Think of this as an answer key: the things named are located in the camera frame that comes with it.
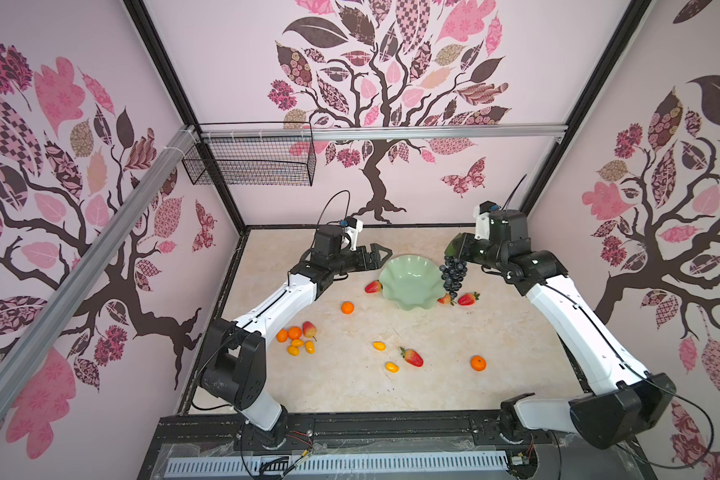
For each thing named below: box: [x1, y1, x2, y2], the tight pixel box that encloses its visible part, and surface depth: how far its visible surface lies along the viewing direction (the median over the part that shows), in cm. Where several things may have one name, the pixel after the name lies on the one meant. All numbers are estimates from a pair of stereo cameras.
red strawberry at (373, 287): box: [364, 279, 383, 294], surface depth 102 cm
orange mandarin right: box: [470, 355, 487, 372], surface depth 85 cm
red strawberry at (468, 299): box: [458, 292, 480, 306], surface depth 99 cm
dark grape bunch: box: [440, 254, 468, 298], surface depth 79 cm
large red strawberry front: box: [400, 347, 424, 368], surface depth 87 cm
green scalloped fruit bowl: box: [379, 254, 446, 311], surface depth 105 cm
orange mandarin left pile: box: [287, 326, 302, 340], surface depth 91 cm
